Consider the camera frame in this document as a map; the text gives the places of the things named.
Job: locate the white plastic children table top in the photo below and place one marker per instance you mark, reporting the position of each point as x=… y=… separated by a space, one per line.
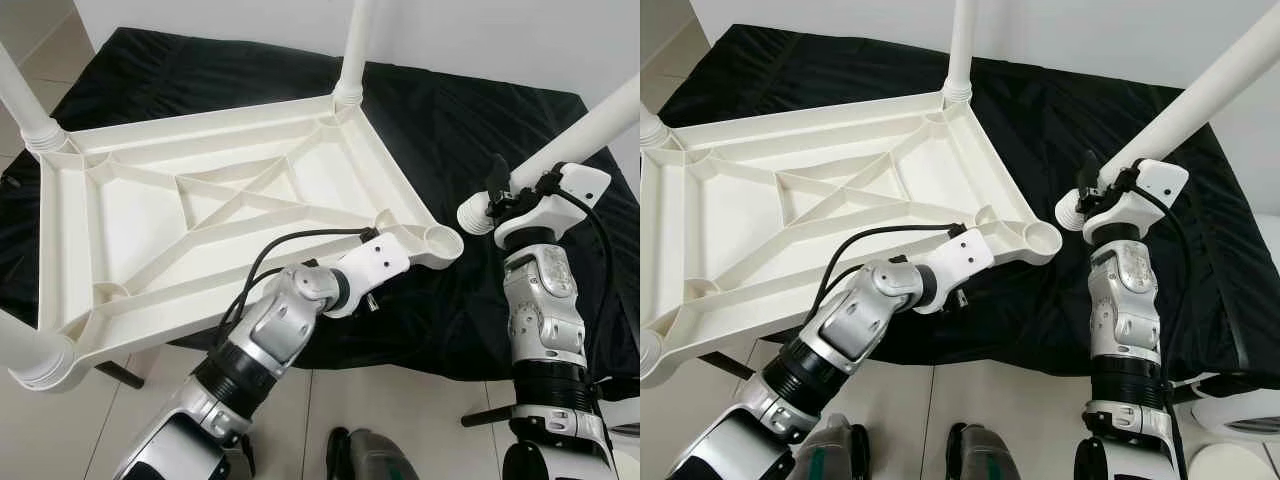
x=130 y=215
x=740 y=215

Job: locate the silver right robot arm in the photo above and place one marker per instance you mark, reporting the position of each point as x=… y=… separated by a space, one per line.
x=545 y=310
x=1125 y=310

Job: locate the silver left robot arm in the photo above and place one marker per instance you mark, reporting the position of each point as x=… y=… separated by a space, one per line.
x=860 y=320
x=270 y=330

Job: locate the black table cloth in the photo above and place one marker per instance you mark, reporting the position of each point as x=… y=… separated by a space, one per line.
x=480 y=120
x=1100 y=300

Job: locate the grey robot right leg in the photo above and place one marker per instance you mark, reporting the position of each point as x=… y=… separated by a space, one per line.
x=985 y=455
x=370 y=458

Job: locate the grey robot leg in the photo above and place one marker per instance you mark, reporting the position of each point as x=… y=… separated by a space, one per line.
x=370 y=458
x=985 y=455
x=835 y=450

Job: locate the white rounded appliance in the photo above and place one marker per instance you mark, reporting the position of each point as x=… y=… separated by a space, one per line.
x=1270 y=250

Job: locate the grey robot left leg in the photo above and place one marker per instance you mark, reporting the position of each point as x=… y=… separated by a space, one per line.
x=835 y=450

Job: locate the white round base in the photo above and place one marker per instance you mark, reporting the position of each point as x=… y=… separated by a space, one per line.
x=1235 y=465

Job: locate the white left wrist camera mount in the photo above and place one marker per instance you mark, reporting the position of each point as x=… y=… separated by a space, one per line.
x=960 y=258
x=375 y=265

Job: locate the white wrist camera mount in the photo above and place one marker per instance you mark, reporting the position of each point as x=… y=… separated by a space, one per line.
x=375 y=265
x=960 y=258
x=1150 y=185
x=570 y=190

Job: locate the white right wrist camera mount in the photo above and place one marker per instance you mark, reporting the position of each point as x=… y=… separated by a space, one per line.
x=1150 y=185
x=570 y=190

